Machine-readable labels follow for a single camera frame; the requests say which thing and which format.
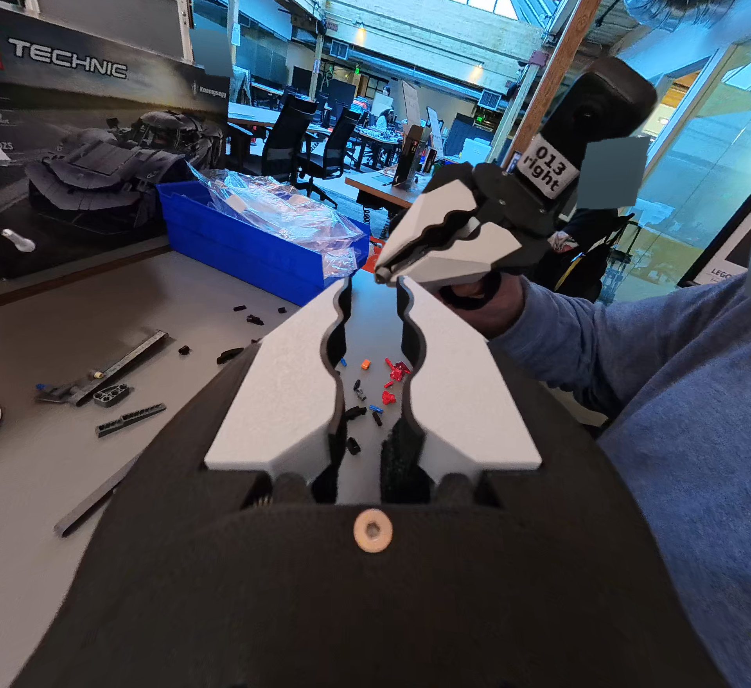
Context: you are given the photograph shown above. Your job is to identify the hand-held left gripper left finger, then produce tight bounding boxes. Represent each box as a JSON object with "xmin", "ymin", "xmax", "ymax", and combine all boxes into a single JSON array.
[{"xmin": 203, "ymin": 276, "xmax": 353, "ymax": 492}]

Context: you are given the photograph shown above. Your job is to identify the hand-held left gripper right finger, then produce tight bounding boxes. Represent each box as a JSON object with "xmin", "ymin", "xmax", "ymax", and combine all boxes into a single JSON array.
[{"xmin": 397, "ymin": 276, "xmax": 543, "ymax": 494}]

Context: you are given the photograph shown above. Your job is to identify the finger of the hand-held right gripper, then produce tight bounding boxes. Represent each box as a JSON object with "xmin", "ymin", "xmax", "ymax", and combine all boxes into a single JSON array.
[
  {"xmin": 374, "ymin": 179, "xmax": 480, "ymax": 281},
  {"xmin": 398, "ymin": 217, "xmax": 524, "ymax": 291}
]

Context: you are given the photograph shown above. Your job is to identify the long dark grey lego beam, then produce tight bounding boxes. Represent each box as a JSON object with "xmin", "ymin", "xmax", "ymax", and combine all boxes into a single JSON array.
[{"xmin": 35, "ymin": 330, "xmax": 170, "ymax": 407}]

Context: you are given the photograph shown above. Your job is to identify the person's right forearm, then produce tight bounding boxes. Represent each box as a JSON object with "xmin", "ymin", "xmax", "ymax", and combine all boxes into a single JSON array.
[{"xmin": 490, "ymin": 274, "xmax": 751, "ymax": 425}]

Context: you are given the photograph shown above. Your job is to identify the dark grey ribbed lego piece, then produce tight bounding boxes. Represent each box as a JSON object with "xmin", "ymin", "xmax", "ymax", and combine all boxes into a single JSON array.
[{"xmin": 95, "ymin": 403, "xmax": 167, "ymax": 438}]

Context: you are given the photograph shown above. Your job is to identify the long dark grey lego plate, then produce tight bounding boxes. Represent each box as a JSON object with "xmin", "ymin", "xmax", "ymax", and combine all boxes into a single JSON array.
[{"xmin": 54, "ymin": 452, "xmax": 143, "ymax": 537}]

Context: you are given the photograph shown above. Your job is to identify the Lego Technic box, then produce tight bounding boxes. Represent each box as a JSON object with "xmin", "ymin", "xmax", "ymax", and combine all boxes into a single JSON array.
[{"xmin": 0, "ymin": 6, "xmax": 231, "ymax": 279}]

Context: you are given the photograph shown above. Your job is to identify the person's right hand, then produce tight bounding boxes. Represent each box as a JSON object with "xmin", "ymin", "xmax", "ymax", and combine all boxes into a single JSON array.
[{"xmin": 446, "ymin": 273, "xmax": 529, "ymax": 341}]

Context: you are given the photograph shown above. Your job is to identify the wooden office desk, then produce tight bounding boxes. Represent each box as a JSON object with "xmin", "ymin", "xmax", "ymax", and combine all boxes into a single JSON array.
[{"xmin": 345, "ymin": 169, "xmax": 435, "ymax": 210}]

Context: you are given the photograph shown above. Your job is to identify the tall black carton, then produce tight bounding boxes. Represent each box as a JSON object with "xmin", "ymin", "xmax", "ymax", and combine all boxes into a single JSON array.
[{"xmin": 393, "ymin": 125, "xmax": 434, "ymax": 190}]

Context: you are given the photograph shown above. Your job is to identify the black backpack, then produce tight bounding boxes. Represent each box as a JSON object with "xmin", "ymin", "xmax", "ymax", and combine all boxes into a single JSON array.
[{"xmin": 537, "ymin": 210, "xmax": 637, "ymax": 304}]

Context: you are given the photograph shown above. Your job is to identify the black office chair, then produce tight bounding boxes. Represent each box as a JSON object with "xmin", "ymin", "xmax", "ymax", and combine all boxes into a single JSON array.
[
  {"xmin": 261, "ymin": 95, "xmax": 320, "ymax": 184},
  {"xmin": 296, "ymin": 107, "xmax": 361, "ymax": 208}
]

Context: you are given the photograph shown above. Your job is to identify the clear plastic bags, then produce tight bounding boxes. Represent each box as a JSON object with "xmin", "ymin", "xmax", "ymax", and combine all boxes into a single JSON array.
[{"xmin": 188, "ymin": 163, "xmax": 368, "ymax": 279}]

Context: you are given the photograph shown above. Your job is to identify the blue plastic bin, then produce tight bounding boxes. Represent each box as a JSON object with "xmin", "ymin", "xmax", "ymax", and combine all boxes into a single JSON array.
[{"xmin": 157, "ymin": 180, "xmax": 372, "ymax": 307}]

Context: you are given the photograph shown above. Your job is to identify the framed marker poster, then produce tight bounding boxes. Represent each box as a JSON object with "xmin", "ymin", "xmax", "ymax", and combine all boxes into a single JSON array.
[{"xmin": 677, "ymin": 212, "xmax": 751, "ymax": 290}]

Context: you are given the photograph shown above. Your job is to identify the person's blue clothed torso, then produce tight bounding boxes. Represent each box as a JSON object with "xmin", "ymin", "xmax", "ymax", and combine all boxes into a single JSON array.
[{"xmin": 595, "ymin": 348, "xmax": 751, "ymax": 688}]

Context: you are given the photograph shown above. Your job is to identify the wooden support post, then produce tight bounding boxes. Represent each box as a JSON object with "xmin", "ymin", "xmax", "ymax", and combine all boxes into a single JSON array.
[{"xmin": 501, "ymin": 0, "xmax": 634, "ymax": 169}]

